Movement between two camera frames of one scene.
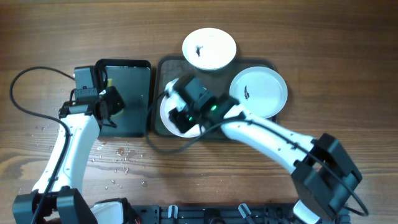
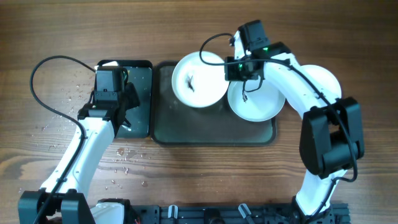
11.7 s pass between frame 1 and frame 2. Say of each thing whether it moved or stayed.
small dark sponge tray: stayed
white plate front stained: moved
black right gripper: moved
